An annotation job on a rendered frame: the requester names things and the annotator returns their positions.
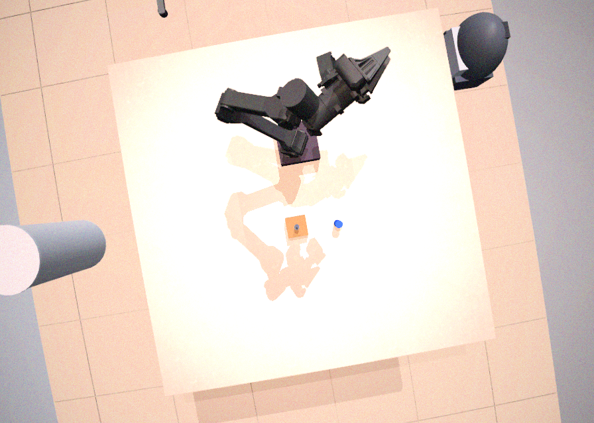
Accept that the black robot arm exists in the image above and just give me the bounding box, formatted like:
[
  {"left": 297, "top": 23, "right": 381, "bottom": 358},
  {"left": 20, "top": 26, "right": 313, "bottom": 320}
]
[{"left": 215, "top": 51, "right": 339, "bottom": 158}]

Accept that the orange square block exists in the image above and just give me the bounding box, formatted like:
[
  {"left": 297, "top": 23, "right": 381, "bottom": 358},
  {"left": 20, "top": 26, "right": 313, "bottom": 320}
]
[{"left": 285, "top": 215, "right": 308, "bottom": 238}]

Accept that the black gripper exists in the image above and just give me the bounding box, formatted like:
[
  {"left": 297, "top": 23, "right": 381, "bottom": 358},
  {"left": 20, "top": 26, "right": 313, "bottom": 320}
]
[{"left": 319, "top": 47, "right": 390, "bottom": 116}]

